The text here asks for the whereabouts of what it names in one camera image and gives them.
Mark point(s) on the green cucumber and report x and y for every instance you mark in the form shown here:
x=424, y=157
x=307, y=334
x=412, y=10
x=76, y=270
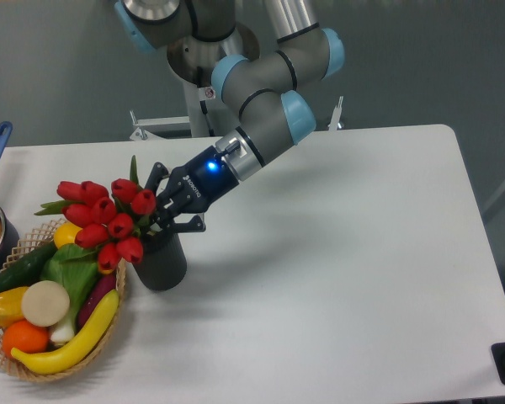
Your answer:
x=27, y=269

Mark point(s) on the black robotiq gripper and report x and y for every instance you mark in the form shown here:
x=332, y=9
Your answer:
x=190, y=189

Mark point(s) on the green bok choy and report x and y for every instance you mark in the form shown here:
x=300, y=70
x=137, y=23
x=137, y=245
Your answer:
x=76, y=270

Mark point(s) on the red tulip bouquet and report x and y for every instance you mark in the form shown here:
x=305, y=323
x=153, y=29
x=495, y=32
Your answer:
x=110, y=221

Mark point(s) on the yellow banana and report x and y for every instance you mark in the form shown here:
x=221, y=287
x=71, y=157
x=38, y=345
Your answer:
x=82, y=344

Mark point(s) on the orange fruit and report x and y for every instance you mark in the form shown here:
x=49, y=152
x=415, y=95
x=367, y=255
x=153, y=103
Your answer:
x=26, y=337

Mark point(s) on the beige round disc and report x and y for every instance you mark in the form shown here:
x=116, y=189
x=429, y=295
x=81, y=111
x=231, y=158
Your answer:
x=45, y=303

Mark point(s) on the yellow squash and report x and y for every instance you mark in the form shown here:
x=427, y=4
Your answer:
x=65, y=233

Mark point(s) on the purple eggplant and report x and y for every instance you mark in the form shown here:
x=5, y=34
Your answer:
x=103, y=286

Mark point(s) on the dark grey ribbed vase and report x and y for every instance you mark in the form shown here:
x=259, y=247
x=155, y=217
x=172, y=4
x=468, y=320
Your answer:
x=164, y=264

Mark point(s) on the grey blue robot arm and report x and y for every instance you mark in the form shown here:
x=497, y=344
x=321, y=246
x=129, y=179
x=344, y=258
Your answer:
x=272, y=125

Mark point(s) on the yellow bell pepper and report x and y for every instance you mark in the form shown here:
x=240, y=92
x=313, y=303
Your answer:
x=11, y=306

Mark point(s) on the woven wicker basket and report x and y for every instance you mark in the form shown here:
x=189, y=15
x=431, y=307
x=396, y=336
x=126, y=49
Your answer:
x=37, y=237

